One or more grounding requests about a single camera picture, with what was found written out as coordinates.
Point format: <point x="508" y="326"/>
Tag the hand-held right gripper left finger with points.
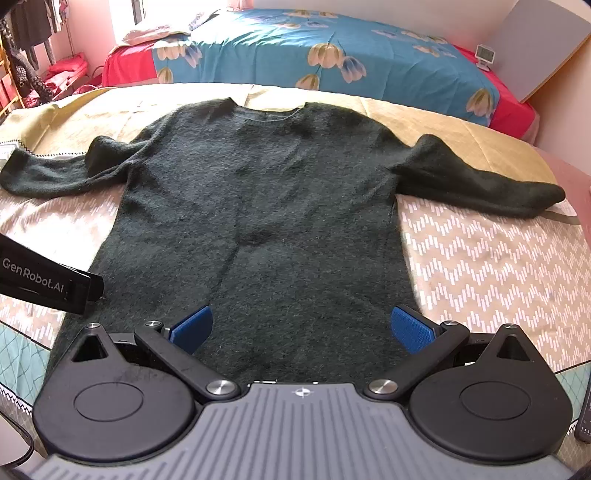
<point x="191" y="330"/>

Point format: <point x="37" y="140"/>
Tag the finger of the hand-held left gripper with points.
<point x="85" y="288"/>

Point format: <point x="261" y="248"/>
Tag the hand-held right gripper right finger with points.
<point x="411" y="328"/>

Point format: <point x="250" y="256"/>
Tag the dark green sweater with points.
<point x="258" y="207"/>

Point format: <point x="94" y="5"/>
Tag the hanging dark clothes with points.
<point x="27" y="23"/>

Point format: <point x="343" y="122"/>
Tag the teal patterned sheet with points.
<point x="18" y="360"/>

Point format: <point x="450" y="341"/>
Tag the zigzag patterned blanket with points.
<point x="485" y="277"/>

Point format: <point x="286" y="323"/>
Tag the dark object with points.
<point x="585" y="417"/>

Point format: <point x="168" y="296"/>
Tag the yellow cloth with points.
<point x="461" y="124"/>

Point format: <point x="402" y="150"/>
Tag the red bed sheet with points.
<point x="124" y="69"/>

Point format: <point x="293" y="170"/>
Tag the pink pillow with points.
<point x="152" y="30"/>

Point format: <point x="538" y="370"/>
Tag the white desk clock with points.
<point x="485" y="54"/>

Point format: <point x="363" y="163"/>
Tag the blue floral quilt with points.
<point x="277" y="50"/>

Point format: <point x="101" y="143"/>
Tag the grey board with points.
<point x="545" y="50"/>

